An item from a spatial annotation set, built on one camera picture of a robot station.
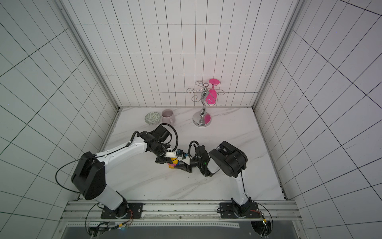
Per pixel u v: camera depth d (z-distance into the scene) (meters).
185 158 0.77
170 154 0.72
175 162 0.80
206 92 0.90
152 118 1.10
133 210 0.72
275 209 0.76
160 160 0.74
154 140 0.62
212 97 1.01
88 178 0.43
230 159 0.53
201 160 0.76
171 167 0.86
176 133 0.71
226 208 0.73
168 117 1.04
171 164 0.81
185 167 0.81
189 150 0.76
